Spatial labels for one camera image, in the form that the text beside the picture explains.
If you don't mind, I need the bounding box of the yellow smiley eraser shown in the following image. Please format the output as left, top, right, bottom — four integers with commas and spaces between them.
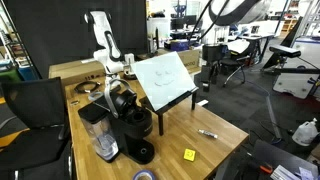
183, 148, 197, 163

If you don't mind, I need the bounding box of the white whiteboard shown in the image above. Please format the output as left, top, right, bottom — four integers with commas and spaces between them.
130, 51, 198, 112

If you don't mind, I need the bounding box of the small black stand table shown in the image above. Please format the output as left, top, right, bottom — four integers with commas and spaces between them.
139, 87, 200, 137

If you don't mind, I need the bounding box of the black pod coffee machine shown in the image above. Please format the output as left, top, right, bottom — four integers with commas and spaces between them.
77, 78, 155, 165

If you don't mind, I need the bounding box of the silver tape roll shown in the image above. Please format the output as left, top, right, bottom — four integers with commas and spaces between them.
87, 91, 104, 102

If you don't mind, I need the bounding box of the black office chair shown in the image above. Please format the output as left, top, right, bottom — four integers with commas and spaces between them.
201, 43, 252, 88
0, 77, 73, 180

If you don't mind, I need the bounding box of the blue tape roll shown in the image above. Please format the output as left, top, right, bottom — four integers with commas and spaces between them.
132, 169, 157, 180

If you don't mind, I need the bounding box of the long cardboard box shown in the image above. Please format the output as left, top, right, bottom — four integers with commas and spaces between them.
48, 49, 202, 88

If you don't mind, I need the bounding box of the white office desk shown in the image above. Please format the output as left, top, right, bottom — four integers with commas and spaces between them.
229, 33, 275, 64

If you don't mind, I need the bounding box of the black padded bench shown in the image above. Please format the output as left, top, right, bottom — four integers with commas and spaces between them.
261, 44, 320, 76

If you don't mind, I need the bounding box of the white machine panel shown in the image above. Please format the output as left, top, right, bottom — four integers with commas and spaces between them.
273, 38, 320, 100

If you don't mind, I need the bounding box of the black case with stickers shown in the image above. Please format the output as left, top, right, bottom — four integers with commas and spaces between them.
253, 139, 319, 180

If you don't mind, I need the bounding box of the blue storage bin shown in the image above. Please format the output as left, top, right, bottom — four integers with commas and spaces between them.
18, 66, 38, 81

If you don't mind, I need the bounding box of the white plastic jug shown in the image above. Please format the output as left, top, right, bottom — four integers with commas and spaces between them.
292, 117, 319, 147

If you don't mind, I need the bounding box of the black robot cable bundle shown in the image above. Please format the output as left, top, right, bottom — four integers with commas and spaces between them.
187, 0, 232, 46

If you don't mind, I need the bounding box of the coiled black cable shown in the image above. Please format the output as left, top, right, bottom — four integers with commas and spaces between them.
73, 80, 102, 94

